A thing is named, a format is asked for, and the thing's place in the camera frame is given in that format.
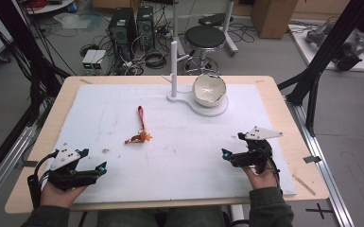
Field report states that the person's right hand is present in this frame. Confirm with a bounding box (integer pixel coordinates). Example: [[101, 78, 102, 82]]
[[241, 160, 280, 191]]

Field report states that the white hanger stand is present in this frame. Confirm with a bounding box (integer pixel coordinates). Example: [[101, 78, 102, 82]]
[[161, 40, 230, 118]]

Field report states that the white eggshell-shaped bowl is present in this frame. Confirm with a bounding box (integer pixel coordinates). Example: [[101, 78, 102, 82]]
[[191, 72, 228, 108]]

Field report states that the cardboard box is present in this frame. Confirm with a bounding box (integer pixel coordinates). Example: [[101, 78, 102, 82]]
[[251, 0, 299, 40]]

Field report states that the black coiled cable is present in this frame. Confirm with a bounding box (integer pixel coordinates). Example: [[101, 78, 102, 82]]
[[143, 48, 168, 70]]

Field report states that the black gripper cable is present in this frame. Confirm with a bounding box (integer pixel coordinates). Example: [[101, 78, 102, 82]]
[[26, 148, 60, 209], [257, 146, 284, 194]]

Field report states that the grey machine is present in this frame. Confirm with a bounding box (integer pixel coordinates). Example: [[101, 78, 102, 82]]
[[304, 21, 364, 72]]

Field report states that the large black computer tower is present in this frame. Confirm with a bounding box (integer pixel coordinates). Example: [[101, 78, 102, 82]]
[[108, 6, 139, 61]]

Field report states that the white metal stand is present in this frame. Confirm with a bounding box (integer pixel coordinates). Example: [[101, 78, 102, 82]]
[[222, 0, 239, 57]]

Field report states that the aluminium rail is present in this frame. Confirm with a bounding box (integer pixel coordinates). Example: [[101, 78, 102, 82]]
[[284, 95, 356, 227], [0, 125, 38, 216]]

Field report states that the white floor platform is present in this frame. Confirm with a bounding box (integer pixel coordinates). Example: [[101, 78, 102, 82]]
[[287, 23, 364, 73]]

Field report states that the slim black computer tower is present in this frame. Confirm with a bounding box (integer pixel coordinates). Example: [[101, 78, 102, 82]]
[[135, 5, 156, 52]]

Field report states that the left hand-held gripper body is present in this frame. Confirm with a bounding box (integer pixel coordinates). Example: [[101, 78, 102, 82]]
[[46, 147, 100, 192]]

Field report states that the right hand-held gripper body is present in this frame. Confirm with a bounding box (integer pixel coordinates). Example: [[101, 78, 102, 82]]
[[230, 125, 284, 175]]

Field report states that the thin wooden stick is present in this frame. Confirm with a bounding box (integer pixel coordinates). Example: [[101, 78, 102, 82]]
[[292, 174, 317, 197]]

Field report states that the round white table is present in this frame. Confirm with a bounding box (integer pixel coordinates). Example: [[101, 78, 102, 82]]
[[22, 0, 78, 16]]

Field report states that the wooden table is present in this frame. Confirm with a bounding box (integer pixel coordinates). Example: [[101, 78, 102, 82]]
[[4, 74, 331, 216]]

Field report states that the black frame with cables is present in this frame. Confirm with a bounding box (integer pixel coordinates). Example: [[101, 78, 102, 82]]
[[0, 0, 72, 190]]

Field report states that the red lanyard orange charm keychain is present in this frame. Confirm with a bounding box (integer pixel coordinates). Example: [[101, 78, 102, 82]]
[[124, 105, 154, 146]]

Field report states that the black metal frame strut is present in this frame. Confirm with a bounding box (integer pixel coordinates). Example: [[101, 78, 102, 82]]
[[276, 0, 364, 137]]

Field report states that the white paper sheet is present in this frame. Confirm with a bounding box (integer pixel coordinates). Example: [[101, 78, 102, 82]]
[[42, 82, 298, 203]]

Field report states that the white power supply box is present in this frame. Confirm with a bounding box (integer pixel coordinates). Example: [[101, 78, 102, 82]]
[[81, 48, 98, 71], [91, 49, 109, 72]]

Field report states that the black round stool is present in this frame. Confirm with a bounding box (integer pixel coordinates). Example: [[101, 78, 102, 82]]
[[183, 25, 228, 76]]

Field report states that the person's left hand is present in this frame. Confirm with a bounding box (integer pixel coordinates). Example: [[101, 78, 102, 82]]
[[40, 180, 88, 209]]

